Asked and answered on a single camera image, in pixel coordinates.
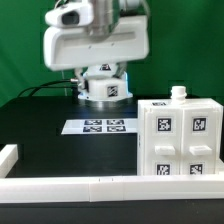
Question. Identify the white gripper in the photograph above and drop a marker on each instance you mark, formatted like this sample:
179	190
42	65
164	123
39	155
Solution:
66	49

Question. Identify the white cabinet door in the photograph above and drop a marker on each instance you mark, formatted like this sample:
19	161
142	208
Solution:
198	147
162	141

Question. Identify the white cabinet body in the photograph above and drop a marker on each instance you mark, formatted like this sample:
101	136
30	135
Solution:
180	101

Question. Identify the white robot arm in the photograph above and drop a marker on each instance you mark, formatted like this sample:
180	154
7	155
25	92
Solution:
106	82

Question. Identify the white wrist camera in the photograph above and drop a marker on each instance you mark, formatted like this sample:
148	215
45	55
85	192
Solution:
74	14

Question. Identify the white flat tag base plate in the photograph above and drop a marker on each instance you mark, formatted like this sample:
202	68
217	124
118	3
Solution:
99	126

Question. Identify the white U-shaped fence wall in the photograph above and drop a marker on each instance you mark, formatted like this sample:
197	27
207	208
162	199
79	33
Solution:
98	189

